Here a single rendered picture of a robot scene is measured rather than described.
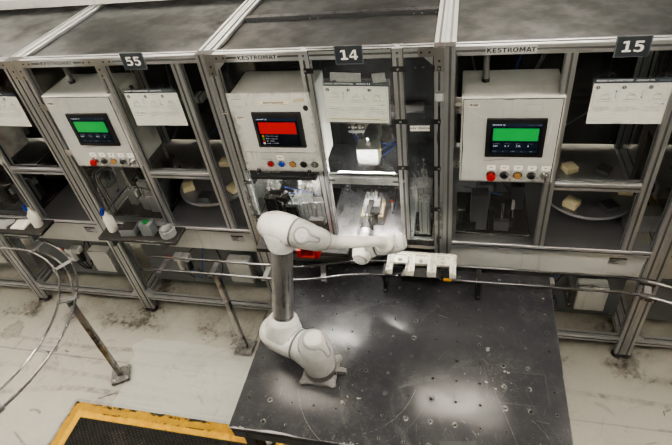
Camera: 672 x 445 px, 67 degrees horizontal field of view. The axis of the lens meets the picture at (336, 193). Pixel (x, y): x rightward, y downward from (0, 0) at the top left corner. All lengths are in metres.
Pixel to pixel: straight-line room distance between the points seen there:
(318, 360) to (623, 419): 1.81
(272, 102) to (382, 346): 1.33
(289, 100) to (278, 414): 1.47
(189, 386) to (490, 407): 1.97
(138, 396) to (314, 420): 1.56
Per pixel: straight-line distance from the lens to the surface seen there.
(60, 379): 4.17
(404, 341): 2.73
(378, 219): 2.95
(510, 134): 2.39
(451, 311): 2.85
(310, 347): 2.44
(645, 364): 3.72
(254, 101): 2.52
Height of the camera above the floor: 2.93
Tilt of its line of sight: 39 degrees down
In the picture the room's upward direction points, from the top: 9 degrees counter-clockwise
